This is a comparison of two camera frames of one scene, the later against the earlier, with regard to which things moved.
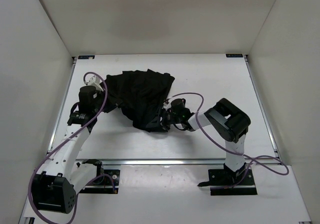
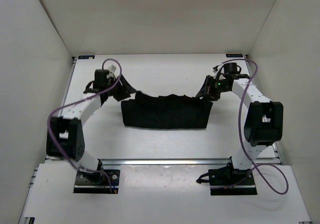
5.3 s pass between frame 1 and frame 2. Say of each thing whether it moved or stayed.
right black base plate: stayed
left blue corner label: stayed
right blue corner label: stayed
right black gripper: moved
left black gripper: moved
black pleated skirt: moved
